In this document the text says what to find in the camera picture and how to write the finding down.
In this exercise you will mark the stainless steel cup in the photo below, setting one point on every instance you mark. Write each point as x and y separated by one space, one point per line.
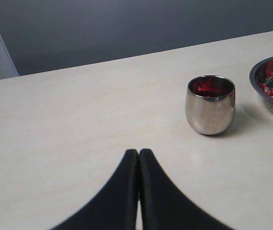
210 115

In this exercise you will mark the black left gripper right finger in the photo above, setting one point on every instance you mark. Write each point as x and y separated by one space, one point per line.
164 206

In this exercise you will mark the red candy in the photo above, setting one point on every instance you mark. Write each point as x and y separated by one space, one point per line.
207 89

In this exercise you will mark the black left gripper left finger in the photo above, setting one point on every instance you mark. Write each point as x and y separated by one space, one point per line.
114 207

